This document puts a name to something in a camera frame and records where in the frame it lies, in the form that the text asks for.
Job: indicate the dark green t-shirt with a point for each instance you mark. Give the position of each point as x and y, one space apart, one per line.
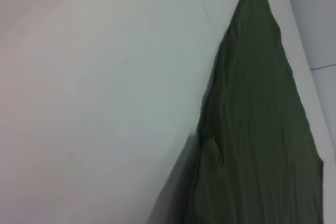
249 129

